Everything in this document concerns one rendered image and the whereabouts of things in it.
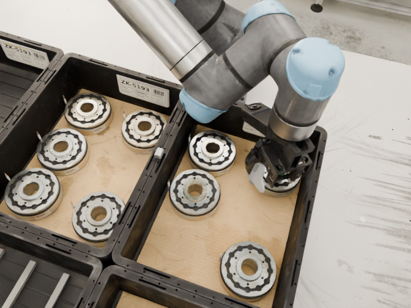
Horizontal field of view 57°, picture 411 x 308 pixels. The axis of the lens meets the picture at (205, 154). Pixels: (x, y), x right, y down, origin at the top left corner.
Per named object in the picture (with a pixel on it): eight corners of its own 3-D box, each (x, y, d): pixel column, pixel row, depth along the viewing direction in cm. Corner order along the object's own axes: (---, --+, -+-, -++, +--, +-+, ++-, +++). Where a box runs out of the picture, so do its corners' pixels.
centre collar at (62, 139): (59, 134, 82) (58, 133, 81) (78, 143, 81) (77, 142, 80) (44, 151, 79) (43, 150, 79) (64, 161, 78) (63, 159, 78)
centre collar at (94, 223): (93, 200, 74) (92, 198, 74) (117, 207, 73) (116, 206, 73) (81, 222, 71) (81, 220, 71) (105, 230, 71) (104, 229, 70)
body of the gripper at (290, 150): (268, 190, 69) (284, 155, 59) (249, 153, 73) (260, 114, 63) (304, 178, 71) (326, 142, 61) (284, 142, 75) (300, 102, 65)
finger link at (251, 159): (242, 176, 75) (257, 150, 68) (238, 169, 76) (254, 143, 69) (262, 171, 77) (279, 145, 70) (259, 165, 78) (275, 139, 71)
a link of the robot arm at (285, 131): (265, 96, 60) (309, 84, 62) (259, 114, 64) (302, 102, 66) (287, 132, 56) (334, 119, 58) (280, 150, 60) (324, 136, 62)
